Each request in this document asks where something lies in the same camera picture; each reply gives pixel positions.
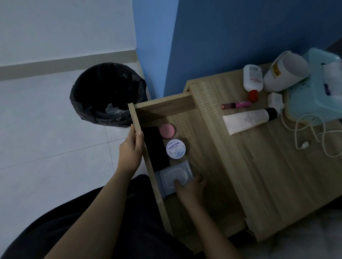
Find pink round jar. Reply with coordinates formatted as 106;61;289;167
160;123;176;139

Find person's left hand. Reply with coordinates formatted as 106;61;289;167
116;124;145;176

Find pink lip gloss tube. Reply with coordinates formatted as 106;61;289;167
221;101;253;110

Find white mug yellow label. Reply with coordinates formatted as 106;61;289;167
263;51;312;93

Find white charging cable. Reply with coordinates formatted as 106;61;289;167
280;108;342;158

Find white cream tube black cap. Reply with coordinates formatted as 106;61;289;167
222;107;278;136

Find person's legs black trousers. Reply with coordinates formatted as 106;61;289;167
0;175;203;259

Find purple cream jar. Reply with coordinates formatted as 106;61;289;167
165;138;187;160

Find black lined trash bin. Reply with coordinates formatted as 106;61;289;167
69;63;148;128

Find person's left forearm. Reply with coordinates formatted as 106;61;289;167
44;170;134;259

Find teal tissue box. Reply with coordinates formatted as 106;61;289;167
283;48;342;126

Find person's right hand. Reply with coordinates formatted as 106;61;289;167
173;175;208;208

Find white lotion bottle red cap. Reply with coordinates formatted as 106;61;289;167
242;64;264;102

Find wooden drawer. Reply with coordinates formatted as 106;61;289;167
128;90;248;254

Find pale wet wipes packet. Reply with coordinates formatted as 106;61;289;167
154;159;194;199

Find white pop-up tissue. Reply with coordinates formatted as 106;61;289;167
320;61;342;96

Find person's right forearm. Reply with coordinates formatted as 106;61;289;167
184;202;242;259

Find wooden bedside table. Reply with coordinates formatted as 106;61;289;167
184;63;342;243

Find black phone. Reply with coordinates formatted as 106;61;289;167
141;126;171;172

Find white charger plug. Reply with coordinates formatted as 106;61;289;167
268;92;285;114

